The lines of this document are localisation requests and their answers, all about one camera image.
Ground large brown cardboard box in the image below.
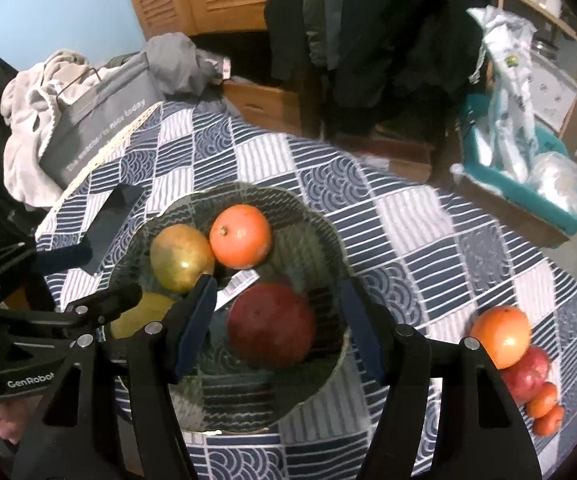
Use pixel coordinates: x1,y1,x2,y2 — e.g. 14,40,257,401
451,167,577,248

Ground large orange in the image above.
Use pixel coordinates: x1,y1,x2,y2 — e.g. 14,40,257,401
470,306,533,370

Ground steel steamer pot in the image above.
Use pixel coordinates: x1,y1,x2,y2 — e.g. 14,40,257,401
531,35,562,61

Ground dark red apple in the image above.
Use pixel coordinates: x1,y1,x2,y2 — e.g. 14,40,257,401
227,282,318,371

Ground grey crumpled clothing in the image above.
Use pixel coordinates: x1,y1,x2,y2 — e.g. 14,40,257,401
141,34,232,98

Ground beige fleece blanket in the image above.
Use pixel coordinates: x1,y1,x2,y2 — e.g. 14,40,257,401
1,50,94,208

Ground teal plastic basket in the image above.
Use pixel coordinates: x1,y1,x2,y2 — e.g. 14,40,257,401
456,92,577,236

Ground grey blue jacket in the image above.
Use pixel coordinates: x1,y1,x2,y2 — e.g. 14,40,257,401
306,0,344,68

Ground small tangerine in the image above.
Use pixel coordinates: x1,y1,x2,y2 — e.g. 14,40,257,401
526,381,559,419
533,405,565,436

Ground black jacket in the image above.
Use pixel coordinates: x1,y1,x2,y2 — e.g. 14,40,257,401
264,0,314,81

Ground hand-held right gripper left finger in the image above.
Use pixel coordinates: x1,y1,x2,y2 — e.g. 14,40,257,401
11,275,218,480

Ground wooden drawer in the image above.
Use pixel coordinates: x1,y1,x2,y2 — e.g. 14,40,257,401
222,80,302,133

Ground black hooded coat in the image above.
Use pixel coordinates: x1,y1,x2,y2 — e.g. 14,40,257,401
326,0,492,111

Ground grey tote bag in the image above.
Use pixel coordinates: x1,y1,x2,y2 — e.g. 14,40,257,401
38,52,164,191

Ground bright red apple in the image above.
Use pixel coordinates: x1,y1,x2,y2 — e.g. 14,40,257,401
499,346,552,406

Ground medium orange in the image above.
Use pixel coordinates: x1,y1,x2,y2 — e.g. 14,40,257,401
209,204,273,269

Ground clear plastic bag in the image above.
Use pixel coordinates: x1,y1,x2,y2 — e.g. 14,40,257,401
531,152,577,216

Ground blue white patterned tablecloth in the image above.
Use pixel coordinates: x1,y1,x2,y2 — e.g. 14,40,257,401
33,100,577,480

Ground clear glass bowl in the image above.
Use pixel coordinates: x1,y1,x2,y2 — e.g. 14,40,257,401
108,182,357,433

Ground white patterned storage drawer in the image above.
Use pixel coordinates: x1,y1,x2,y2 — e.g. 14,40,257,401
529,67,577,126

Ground wooden shelf unit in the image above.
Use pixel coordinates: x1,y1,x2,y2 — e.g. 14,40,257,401
496,0,577,136

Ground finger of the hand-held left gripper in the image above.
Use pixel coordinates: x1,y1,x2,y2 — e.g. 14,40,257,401
0,282,142,327
0,240,94,306

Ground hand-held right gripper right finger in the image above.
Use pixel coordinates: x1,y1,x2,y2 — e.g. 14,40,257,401
339,277,543,480

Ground white printed rice bag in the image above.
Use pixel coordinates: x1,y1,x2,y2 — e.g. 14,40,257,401
467,6,539,183

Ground yellow pear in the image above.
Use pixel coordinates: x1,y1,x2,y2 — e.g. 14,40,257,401
111,290,179,341

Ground green apple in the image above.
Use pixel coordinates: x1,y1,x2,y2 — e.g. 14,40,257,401
149,225,216,293

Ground small cardboard box red contents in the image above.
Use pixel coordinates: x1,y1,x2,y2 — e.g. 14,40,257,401
361,132,437,183

